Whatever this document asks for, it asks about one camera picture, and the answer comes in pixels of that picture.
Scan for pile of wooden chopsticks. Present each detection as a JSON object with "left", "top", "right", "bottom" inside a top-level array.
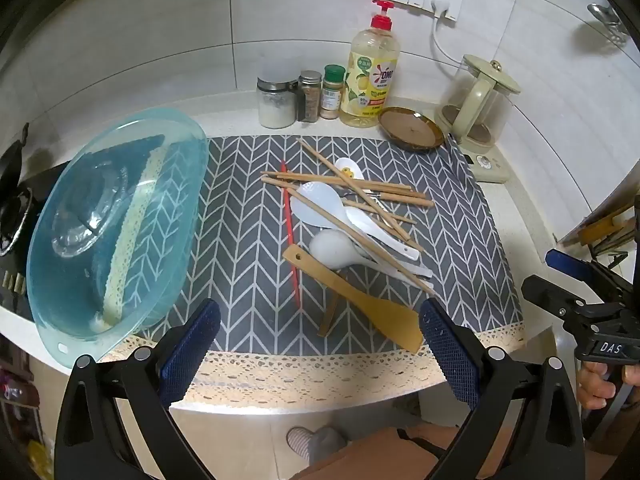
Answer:
[{"left": 259, "top": 138, "right": 437, "bottom": 296}]

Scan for small wooden spatula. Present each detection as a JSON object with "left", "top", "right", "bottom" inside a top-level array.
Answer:
[{"left": 318, "top": 270, "right": 352, "bottom": 339}]

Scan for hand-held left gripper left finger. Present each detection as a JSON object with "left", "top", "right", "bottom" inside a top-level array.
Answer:
[{"left": 52, "top": 298, "right": 222, "bottom": 480}]

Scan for black gas stove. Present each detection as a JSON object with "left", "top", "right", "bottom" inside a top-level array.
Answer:
[{"left": 0, "top": 124, "right": 57, "bottom": 322}]

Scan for wooden-handled kitchen tools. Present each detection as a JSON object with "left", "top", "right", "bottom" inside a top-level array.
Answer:
[{"left": 559, "top": 199, "right": 640, "bottom": 262}]

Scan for cream kettle base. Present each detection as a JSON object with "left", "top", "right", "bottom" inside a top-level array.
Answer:
[{"left": 452, "top": 132, "right": 511, "bottom": 184}]

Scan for white rice spoon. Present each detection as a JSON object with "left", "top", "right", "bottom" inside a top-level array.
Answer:
[{"left": 344, "top": 205, "right": 422, "bottom": 261}]

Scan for white power cable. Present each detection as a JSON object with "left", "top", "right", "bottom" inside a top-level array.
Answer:
[{"left": 430, "top": 15, "right": 467, "bottom": 69}]

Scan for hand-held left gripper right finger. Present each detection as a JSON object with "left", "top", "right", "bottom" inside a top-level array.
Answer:
[{"left": 419, "top": 298, "right": 587, "bottom": 480}]

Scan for yellow dish soap bottle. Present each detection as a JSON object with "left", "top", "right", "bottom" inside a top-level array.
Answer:
[{"left": 339, "top": 0, "right": 401, "bottom": 129}]

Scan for glass electric kettle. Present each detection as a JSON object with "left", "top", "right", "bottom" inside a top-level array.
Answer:
[{"left": 434, "top": 53, "right": 522, "bottom": 149}]

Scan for teal transparent bowl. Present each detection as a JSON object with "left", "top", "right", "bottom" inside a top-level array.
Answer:
[{"left": 27, "top": 107, "right": 210, "bottom": 364}]

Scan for brown ceramic dish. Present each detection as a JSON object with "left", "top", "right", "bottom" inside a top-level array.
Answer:
[{"left": 377, "top": 106, "right": 445, "bottom": 153}]

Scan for red chopstick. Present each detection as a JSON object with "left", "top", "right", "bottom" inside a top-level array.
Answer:
[{"left": 279, "top": 160, "right": 303, "bottom": 309}]

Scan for person's right hand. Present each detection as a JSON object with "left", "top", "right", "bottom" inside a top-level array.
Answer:
[{"left": 576, "top": 360, "right": 640, "bottom": 412}]

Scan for dark spice jar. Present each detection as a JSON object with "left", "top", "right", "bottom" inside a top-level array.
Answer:
[{"left": 297, "top": 70, "right": 323, "bottom": 124}]

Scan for white spoon with yellow print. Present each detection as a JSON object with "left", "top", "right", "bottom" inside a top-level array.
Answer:
[{"left": 334, "top": 157, "right": 365, "bottom": 182}]

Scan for metal wall hook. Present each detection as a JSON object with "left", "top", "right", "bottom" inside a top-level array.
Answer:
[{"left": 587, "top": 3, "right": 629, "bottom": 46}]

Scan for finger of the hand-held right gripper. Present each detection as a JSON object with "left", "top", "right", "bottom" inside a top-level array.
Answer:
[
  {"left": 545, "top": 248, "right": 628, "bottom": 307},
  {"left": 521, "top": 274, "right": 601, "bottom": 333}
]

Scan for grey chevron lace-edged mat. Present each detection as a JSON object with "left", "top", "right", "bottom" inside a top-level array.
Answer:
[{"left": 97, "top": 132, "right": 527, "bottom": 409}]

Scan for green-lidded spice jar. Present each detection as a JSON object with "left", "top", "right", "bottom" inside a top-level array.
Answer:
[{"left": 319, "top": 64, "right": 345, "bottom": 121}]

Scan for grey striped slipper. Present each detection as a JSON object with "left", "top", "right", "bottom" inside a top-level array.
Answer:
[{"left": 285, "top": 425, "right": 349, "bottom": 466}]

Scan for glass jar of white powder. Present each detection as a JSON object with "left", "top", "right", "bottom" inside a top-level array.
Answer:
[{"left": 256, "top": 57, "right": 297, "bottom": 130}]

